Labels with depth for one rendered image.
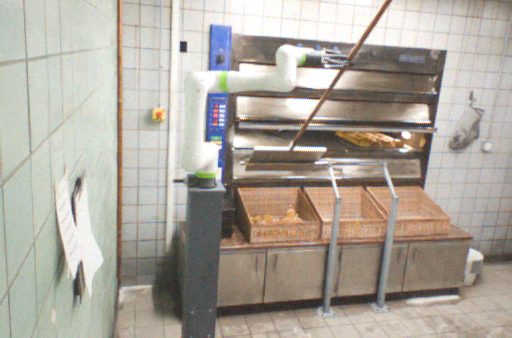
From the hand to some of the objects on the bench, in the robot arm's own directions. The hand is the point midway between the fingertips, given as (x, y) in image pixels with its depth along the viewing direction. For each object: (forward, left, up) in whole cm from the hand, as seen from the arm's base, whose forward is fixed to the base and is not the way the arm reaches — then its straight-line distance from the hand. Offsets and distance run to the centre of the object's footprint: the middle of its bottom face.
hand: (348, 61), depth 230 cm
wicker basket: (+119, +95, -138) cm, 206 cm away
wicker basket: (0, +96, -138) cm, 168 cm away
